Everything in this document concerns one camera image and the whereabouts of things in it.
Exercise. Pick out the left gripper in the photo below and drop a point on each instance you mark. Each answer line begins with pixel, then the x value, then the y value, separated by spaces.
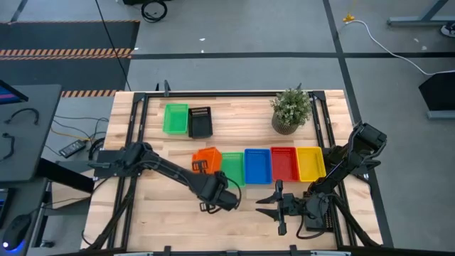
pixel 222 195

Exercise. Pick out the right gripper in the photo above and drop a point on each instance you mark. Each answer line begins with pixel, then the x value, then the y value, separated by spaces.
pixel 289 208

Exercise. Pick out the orange plastic basket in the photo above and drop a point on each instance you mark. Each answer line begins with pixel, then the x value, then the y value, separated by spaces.
pixel 213 158

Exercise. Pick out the blue plastic basket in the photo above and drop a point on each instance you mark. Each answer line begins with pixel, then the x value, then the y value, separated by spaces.
pixel 258 166

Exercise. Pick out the red plastic basket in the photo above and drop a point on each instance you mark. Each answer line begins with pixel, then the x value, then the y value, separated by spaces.
pixel 284 163

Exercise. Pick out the yellow plastic basket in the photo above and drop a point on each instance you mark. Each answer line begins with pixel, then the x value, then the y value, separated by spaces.
pixel 311 163

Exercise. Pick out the black plastic basket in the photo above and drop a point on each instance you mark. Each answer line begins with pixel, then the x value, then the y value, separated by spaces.
pixel 200 124

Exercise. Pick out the green plastic basket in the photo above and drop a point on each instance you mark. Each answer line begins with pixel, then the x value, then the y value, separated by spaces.
pixel 232 165
pixel 176 119

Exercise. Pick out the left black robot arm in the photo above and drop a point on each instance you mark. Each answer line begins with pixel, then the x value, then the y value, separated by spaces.
pixel 170 169

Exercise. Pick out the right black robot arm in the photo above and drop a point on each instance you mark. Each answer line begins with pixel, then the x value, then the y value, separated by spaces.
pixel 341 170

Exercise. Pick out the black table clamp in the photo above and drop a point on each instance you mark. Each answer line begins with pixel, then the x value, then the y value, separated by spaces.
pixel 299 87
pixel 166 87
pixel 293 250
pixel 167 250

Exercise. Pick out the silver aluminium extrusion bar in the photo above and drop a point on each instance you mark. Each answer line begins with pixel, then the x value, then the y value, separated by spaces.
pixel 330 253
pixel 135 254

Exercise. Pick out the potted plant in woven pot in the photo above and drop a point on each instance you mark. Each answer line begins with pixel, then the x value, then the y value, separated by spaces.
pixel 289 106

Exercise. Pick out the black power adapter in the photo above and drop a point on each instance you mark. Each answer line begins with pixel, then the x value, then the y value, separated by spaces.
pixel 73 148

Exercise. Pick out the black desk leg beam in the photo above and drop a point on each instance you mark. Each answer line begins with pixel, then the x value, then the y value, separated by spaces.
pixel 64 174

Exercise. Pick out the dark grey desk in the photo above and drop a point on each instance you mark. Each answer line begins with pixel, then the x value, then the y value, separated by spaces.
pixel 32 149

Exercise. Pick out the black computer mouse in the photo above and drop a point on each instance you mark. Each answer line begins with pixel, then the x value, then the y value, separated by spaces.
pixel 16 231

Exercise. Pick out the black hazard-striped floor mat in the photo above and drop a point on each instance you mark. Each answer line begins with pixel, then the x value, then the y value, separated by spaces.
pixel 71 35

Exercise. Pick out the black panel on grey foot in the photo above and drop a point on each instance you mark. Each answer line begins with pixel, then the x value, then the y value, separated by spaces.
pixel 439 92

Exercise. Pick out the yellow plug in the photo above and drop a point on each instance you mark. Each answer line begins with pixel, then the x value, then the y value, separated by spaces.
pixel 348 17

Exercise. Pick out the computer monitor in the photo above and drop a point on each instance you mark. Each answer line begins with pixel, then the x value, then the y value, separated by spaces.
pixel 9 96

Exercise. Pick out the grey table leg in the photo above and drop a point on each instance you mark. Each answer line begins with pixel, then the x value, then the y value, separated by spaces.
pixel 419 21

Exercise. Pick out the person's shoe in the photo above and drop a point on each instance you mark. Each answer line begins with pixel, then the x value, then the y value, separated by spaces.
pixel 448 30

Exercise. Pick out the black aluminium table frame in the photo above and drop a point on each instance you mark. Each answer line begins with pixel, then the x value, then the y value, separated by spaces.
pixel 231 94

